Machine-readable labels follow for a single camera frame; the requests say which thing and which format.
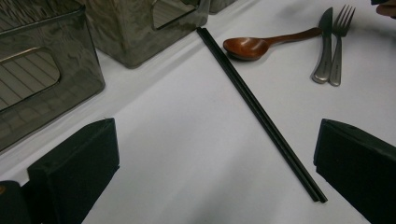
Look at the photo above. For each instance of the brown wooden spoon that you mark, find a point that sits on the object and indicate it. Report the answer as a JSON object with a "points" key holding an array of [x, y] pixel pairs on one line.
{"points": [[246, 46]]}

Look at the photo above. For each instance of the silver metal fork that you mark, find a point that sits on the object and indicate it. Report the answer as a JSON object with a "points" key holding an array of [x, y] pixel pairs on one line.
{"points": [[336, 65]]}

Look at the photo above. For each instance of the large smoky clear plastic container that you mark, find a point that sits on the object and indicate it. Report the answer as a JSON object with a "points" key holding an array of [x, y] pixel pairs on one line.
{"points": [[46, 81]]}

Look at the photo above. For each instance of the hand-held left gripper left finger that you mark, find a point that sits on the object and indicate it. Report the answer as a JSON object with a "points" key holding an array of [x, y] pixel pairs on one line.
{"points": [[74, 168]]}

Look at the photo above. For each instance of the black chopstick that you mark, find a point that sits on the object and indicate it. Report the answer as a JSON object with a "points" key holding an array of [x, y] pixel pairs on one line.
{"points": [[258, 116], [263, 114]]}

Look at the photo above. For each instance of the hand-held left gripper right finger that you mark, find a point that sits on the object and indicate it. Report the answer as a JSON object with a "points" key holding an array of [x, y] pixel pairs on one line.
{"points": [[358, 174]]}

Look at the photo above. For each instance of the silver metal knife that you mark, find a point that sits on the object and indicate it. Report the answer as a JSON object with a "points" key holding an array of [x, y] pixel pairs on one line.
{"points": [[325, 53]]}

